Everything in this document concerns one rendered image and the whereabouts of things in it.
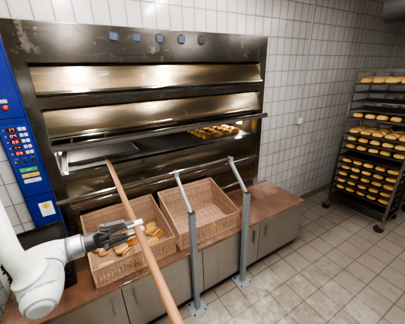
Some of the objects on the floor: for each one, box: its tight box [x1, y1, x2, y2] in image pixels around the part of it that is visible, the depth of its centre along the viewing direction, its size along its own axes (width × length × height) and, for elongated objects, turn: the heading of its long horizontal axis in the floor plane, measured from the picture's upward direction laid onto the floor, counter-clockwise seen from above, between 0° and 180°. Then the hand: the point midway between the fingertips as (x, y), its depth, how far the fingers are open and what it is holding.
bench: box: [1, 179, 305, 324], centre depth 195 cm, size 56×242×58 cm, turn 125°
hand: (135, 227), depth 94 cm, fingers closed on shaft, 3 cm apart
